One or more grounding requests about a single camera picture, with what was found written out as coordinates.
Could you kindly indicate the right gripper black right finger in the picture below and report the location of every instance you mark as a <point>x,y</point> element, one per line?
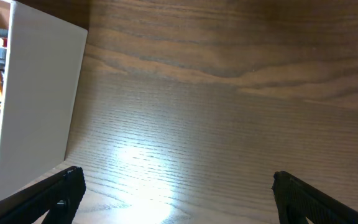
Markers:
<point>298,202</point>

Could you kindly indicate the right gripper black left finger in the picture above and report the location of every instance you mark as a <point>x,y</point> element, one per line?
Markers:
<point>56,198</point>

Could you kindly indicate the white cardboard box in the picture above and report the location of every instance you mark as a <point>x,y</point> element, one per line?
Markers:
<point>43,63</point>

